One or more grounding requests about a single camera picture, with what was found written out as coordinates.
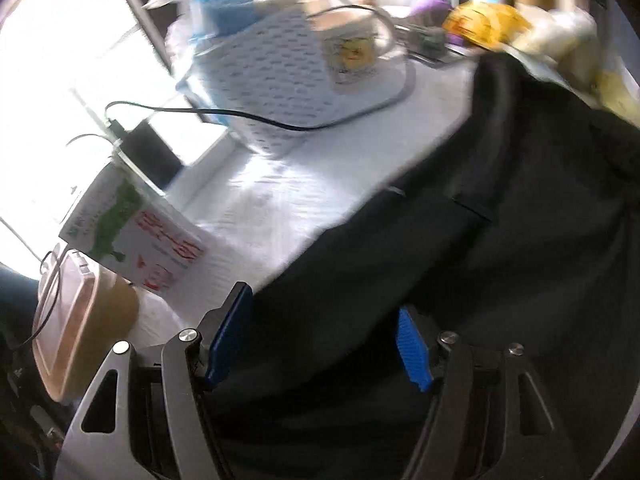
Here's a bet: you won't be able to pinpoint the green white carton box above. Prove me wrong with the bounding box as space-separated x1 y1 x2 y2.
60 159 206 296

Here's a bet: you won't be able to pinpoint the black pants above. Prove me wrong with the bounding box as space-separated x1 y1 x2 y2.
206 54 639 479

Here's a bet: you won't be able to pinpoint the black cable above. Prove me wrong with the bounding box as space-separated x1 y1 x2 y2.
104 3 417 134

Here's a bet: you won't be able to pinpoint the black power adapter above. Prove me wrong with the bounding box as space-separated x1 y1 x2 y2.
108 119 184 191

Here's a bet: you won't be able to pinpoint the white mug yellow print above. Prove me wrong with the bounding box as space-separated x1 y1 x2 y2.
308 6 396 87

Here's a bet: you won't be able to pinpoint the white perforated plastic basket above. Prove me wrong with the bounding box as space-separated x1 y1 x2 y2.
178 6 416 157

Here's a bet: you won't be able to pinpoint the yellow snack package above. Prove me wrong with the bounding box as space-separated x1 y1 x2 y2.
442 1 533 51

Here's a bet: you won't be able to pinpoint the brown storage box with lid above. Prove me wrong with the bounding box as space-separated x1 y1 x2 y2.
30 247 139 403

